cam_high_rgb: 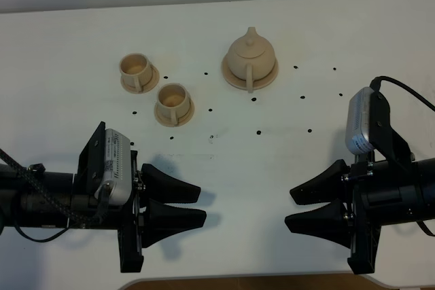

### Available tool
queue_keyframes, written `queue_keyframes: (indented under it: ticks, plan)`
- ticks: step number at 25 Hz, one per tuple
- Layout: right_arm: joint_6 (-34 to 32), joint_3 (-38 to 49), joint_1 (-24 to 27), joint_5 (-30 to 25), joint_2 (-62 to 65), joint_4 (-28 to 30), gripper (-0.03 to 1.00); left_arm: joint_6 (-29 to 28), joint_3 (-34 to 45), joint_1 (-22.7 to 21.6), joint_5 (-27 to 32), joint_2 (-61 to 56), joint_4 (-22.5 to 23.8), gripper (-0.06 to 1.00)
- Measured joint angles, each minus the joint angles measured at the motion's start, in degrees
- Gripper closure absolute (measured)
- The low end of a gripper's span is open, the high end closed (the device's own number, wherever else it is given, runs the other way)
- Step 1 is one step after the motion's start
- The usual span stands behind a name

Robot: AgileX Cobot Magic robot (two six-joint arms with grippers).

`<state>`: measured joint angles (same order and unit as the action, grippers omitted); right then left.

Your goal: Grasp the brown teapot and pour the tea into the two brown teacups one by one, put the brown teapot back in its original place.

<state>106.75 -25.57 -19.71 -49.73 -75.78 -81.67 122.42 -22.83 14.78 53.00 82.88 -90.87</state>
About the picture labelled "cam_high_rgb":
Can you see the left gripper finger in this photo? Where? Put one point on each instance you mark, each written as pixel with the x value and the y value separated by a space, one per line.
pixel 164 189
pixel 160 221

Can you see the near beige cup saucer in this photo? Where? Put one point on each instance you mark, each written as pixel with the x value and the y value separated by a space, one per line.
pixel 185 117

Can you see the beige teacup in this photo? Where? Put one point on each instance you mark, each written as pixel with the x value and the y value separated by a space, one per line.
pixel 136 72
pixel 173 103

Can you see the round beige teapot saucer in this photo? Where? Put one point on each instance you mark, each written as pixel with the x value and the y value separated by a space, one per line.
pixel 241 83

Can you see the beige teapot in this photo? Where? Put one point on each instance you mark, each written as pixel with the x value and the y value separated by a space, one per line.
pixel 251 57

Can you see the far beige teacup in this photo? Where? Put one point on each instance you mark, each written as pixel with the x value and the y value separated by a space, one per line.
pixel 136 72

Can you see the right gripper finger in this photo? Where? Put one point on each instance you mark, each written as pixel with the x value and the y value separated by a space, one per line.
pixel 327 222
pixel 326 187

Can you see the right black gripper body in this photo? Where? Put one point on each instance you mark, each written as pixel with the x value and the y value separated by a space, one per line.
pixel 382 195

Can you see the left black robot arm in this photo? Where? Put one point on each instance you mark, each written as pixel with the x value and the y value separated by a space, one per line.
pixel 32 197

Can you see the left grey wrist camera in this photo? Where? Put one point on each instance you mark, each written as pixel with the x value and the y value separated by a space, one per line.
pixel 117 171

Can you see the near beige teacup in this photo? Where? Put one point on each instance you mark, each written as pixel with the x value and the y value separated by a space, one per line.
pixel 173 103

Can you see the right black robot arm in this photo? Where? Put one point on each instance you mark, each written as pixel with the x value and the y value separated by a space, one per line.
pixel 425 195

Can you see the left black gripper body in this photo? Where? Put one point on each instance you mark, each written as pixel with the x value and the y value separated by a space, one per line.
pixel 121 218

